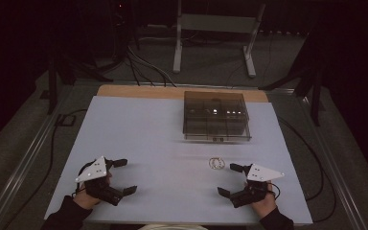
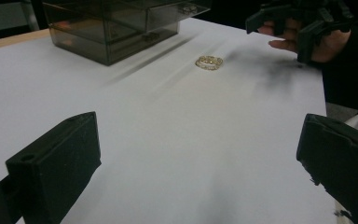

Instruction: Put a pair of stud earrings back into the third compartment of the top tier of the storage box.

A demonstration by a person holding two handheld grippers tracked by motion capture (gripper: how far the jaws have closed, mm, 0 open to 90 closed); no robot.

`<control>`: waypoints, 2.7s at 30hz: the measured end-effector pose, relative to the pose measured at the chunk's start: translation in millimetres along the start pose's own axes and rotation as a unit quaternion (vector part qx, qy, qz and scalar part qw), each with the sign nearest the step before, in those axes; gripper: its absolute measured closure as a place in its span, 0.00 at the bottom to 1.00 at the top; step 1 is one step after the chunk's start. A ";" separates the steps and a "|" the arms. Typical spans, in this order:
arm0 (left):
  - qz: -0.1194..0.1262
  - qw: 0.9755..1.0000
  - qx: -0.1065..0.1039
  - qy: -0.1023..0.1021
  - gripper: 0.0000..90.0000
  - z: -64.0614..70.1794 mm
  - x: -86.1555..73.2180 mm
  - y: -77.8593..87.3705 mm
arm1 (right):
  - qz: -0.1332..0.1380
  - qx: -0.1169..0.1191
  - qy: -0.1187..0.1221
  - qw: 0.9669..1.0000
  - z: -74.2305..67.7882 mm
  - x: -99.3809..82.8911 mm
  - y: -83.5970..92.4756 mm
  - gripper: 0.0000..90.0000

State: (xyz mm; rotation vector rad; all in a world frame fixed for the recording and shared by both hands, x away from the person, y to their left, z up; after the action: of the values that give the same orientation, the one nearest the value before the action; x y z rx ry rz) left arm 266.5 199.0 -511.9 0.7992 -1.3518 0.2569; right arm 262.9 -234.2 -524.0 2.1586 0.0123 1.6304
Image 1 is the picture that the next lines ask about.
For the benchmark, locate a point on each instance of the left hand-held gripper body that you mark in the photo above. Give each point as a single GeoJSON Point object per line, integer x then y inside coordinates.
{"type": "Point", "coordinates": [93, 172]}

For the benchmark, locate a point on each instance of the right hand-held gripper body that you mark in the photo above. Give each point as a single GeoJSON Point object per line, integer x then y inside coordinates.
{"type": "Point", "coordinates": [262, 174]}

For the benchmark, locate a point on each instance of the dark transparent plastic box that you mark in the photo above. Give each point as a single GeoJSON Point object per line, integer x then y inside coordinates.
{"type": "Point", "coordinates": [215, 116]}

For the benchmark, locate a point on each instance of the person's left hand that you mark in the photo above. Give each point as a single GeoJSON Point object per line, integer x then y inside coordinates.
{"type": "Point", "coordinates": [84, 200]}

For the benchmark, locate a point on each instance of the person's right hand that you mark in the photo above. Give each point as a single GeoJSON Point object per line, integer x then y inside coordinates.
{"type": "Point", "coordinates": [266, 207]}

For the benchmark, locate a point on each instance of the black floor socket box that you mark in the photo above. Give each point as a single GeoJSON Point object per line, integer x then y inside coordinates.
{"type": "Point", "coordinates": [65, 120]}

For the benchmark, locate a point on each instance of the black tripod stand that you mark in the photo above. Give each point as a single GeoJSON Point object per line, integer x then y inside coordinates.
{"type": "Point", "coordinates": [53, 83]}
{"type": "Point", "coordinates": [314, 96]}

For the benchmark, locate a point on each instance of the white metal stand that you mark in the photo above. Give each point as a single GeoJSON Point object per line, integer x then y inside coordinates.
{"type": "Point", "coordinates": [217, 23]}

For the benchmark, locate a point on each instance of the metal floor rail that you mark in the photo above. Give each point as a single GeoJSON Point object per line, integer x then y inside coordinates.
{"type": "Point", "coordinates": [22, 174]}
{"type": "Point", "coordinates": [338, 179]}

